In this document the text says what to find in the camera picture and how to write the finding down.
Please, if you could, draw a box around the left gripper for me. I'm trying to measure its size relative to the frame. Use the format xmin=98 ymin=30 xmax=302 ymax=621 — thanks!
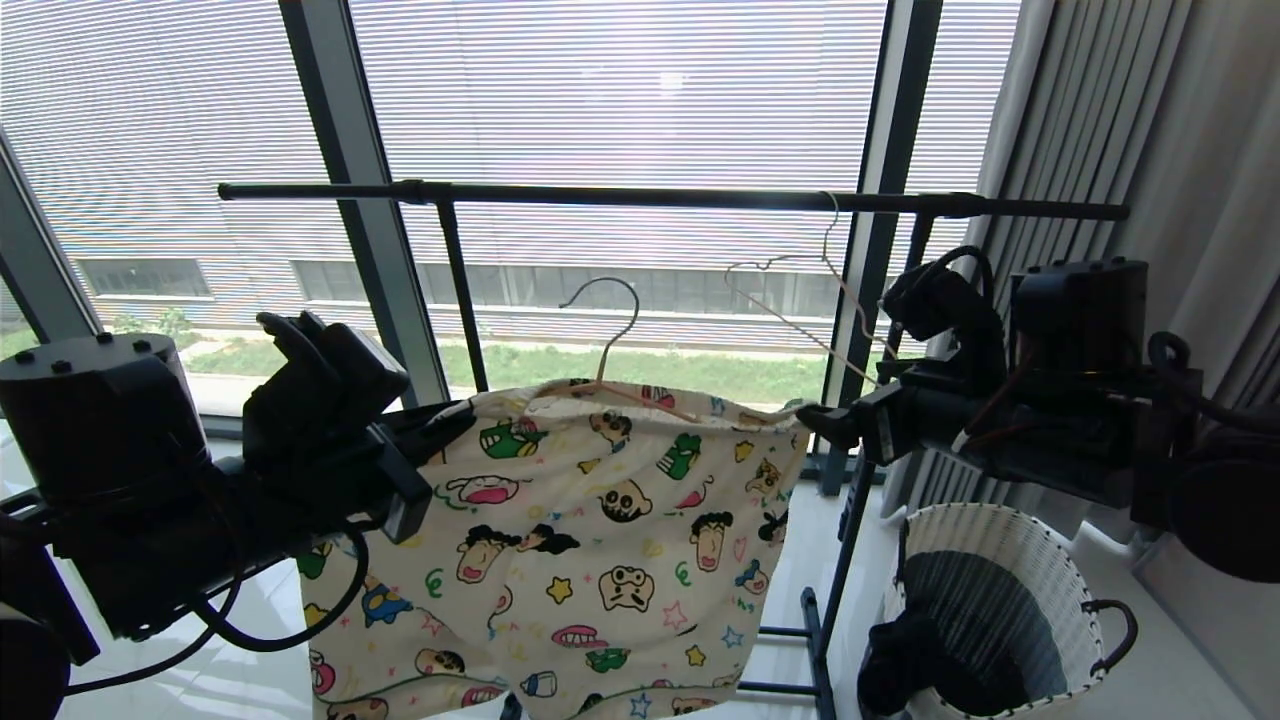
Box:
xmin=190 ymin=400 xmax=479 ymax=591

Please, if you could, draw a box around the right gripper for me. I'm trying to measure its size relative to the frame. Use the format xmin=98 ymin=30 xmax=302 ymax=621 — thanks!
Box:
xmin=795 ymin=380 xmax=1016 ymax=471

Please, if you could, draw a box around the cream printed garment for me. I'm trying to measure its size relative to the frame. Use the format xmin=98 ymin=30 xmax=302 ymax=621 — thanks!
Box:
xmin=297 ymin=377 xmax=813 ymax=720

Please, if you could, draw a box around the pink clothes hanger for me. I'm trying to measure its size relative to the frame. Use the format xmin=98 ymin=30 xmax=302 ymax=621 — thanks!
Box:
xmin=528 ymin=276 xmax=703 ymax=423
xmin=724 ymin=190 xmax=901 ymax=388

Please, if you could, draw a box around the white laundry basket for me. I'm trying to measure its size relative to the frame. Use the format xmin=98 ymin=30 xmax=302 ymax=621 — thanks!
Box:
xmin=880 ymin=502 xmax=1141 ymax=720

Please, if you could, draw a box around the black clothes rack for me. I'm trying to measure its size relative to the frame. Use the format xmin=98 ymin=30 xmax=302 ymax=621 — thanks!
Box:
xmin=218 ymin=179 xmax=1131 ymax=720

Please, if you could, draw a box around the black garment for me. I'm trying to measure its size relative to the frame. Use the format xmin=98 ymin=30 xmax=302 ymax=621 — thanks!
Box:
xmin=857 ymin=608 xmax=1001 ymax=719

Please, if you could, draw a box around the window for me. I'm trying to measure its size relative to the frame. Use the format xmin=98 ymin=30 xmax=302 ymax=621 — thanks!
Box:
xmin=0 ymin=0 xmax=1023 ymax=473

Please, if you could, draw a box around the beige curtain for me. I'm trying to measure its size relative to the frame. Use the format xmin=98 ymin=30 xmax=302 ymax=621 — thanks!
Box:
xmin=903 ymin=0 xmax=1280 ymax=561

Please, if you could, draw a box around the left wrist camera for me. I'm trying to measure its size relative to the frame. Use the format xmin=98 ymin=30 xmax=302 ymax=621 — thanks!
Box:
xmin=243 ymin=310 xmax=411 ymax=473

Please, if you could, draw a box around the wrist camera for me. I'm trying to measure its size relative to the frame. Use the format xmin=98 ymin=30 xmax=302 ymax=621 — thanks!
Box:
xmin=243 ymin=310 xmax=411 ymax=473
xmin=878 ymin=255 xmax=1008 ymax=401

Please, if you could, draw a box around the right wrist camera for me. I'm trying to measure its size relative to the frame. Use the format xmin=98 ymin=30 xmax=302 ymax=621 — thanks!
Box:
xmin=878 ymin=255 xmax=1008 ymax=401

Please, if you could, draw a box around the black cable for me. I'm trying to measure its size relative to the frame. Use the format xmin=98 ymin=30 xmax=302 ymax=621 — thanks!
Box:
xmin=62 ymin=585 xmax=243 ymax=697
xmin=193 ymin=518 xmax=372 ymax=654
xmin=255 ymin=311 xmax=343 ymax=381
xmin=1147 ymin=330 xmax=1280 ymax=437
xmin=900 ymin=244 xmax=1001 ymax=346

